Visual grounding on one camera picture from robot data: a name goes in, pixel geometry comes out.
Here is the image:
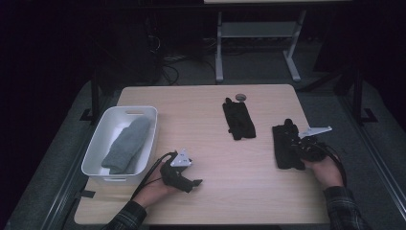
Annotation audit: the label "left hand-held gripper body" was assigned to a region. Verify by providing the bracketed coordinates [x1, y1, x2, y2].
[160, 148, 194, 194]

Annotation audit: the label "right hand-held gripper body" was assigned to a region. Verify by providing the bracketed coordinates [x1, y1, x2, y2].
[297, 126, 333, 163]

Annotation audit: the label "black sock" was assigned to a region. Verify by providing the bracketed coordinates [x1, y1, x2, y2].
[272, 118, 307, 171]
[222, 97, 258, 141]

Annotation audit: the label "white plastic storage bin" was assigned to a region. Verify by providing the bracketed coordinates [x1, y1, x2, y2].
[80, 105, 159, 186]

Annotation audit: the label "person's left hand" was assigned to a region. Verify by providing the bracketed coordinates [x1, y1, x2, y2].
[132, 161, 180, 209]

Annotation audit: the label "person's right hand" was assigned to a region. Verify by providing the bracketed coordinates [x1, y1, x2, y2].
[303, 155, 345, 192]

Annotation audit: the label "black upright post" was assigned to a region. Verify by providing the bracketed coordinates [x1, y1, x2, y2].
[79, 71, 101, 123]
[351, 67, 378, 125]

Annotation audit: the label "black floor cables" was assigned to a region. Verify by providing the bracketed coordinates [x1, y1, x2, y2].
[160, 55, 180, 86]

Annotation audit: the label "grey metal table frame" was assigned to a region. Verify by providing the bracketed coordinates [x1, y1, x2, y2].
[214, 9, 308, 83]

